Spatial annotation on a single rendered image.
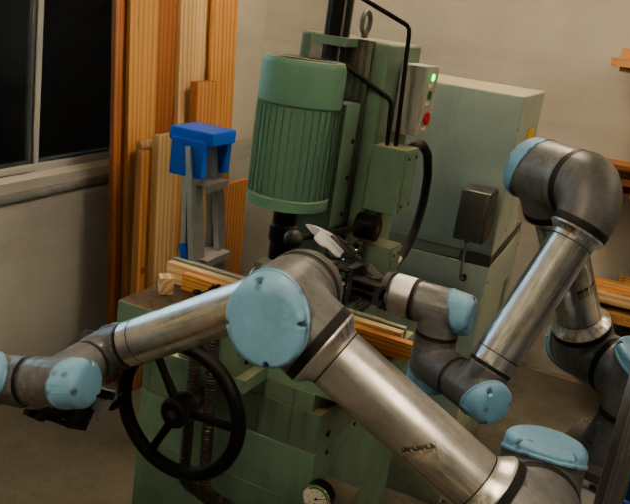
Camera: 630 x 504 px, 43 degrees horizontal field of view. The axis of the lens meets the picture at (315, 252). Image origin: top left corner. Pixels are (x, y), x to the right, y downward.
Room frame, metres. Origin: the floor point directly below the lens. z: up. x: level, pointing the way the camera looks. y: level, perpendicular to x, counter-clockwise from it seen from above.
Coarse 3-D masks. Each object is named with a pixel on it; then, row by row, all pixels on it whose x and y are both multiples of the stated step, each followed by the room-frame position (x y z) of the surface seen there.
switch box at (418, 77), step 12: (408, 72) 1.85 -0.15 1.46; (420, 72) 1.84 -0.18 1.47; (432, 72) 1.87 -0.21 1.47; (408, 84) 1.85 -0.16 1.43; (420, 84) 1.83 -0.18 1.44; (408, 96) 1.84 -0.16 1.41; (420, 96) 1.83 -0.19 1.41; (432, 96) 1.90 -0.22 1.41; (396, 108) 1.85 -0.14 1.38; (408, 108) 1.84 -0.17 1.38; (420, 108) 1.84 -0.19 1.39; (396, 120) 1.85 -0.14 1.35; (408, 120) 1.84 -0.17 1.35; (420, 120) 1.85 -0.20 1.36; (408, 132) 1.84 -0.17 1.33; (420, 132) 1.86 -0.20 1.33
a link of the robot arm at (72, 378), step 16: (64, 352) 1.09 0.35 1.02; (80, 352) 1.10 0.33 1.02; (96, 352) 1.12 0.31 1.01; (16, 368) 1.05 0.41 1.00; (32, 368) 1.05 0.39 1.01; (48, 368) 1.04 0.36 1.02; (64, 368) 1.04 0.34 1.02; (80, 368) 1.04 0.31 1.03; (96, 368) 1.07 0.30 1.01; (16, 384) 1.04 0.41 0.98; (32, 384) 1.03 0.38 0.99; (48, 384) 1.02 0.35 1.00; (64, 384) 1.02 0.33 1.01; (80, 384) 1.03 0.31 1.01; (96, 384) 1.06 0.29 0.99; (16, 400) 1.04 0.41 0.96; (32, 400) 1.03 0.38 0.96; (48, 400) 1.02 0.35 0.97; (64, 400) 1.02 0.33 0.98; (80, 400) 1.02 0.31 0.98
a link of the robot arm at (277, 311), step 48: (240, 288) 0.92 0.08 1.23; (288, 288) 0.90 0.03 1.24; (336, 288) 1.01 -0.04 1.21; (240, 336) 0.91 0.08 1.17; (288, 336) 0.89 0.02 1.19; (336, 336) 0.90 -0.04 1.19; (336, 384) 0.89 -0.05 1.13; (384, 384) 0.89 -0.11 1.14; (384, 432) 0.88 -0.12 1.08; (432, 432) 0.87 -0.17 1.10; (432, 480) 0.86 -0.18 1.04; (480, 480) 0.85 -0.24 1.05; (528, 480) 0.85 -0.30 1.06
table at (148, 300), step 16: (176, 288) 1.74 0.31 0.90; (128, 304) 1.61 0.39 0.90; (144, 304) 1.62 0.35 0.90; (160, 304) 1.63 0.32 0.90; (176, 368) 1.44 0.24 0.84; (256, 368) 1.44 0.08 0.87; (240, 384) 1.38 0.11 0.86; (256, 384) 1.42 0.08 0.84; (288, 384) 1.45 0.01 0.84; (304, 384) 1.43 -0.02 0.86
